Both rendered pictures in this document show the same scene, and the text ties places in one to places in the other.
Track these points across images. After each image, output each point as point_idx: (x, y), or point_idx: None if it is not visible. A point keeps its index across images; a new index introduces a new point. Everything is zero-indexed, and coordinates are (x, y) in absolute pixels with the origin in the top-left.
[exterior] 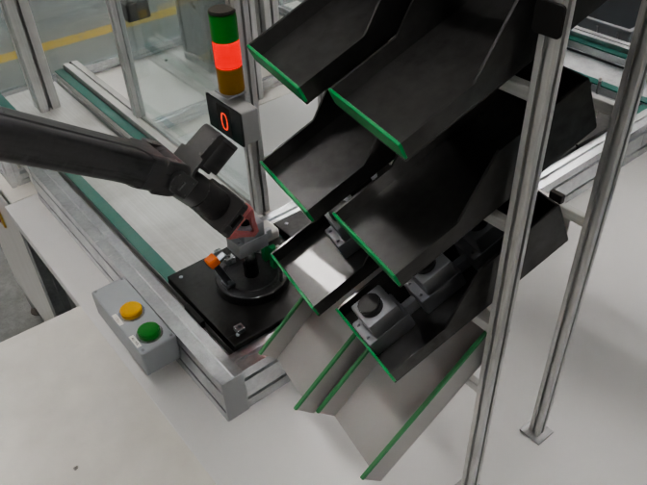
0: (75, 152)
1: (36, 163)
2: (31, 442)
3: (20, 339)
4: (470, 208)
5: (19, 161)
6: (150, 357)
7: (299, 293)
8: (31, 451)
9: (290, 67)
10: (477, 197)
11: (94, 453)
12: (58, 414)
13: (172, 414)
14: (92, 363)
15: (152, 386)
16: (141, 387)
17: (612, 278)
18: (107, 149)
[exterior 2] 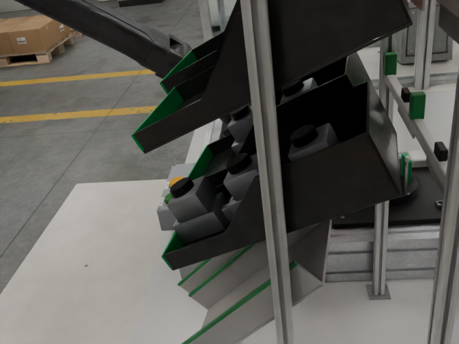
0: (80, 15)
1: (47, 13)
2: (83, 239)
3: (135, 183)
4: (212, 84)
5: (33, 7)
6: (163, 216)
7: (188, 175)
8: (78, 244)
9: None
10: (219, 72)
11: (102, 263)
12: (109, 231)
13: (160, 265)
14: (153, 213)
15: (167, 242)
16: (161, 239)
17: None
18: (109, 22)
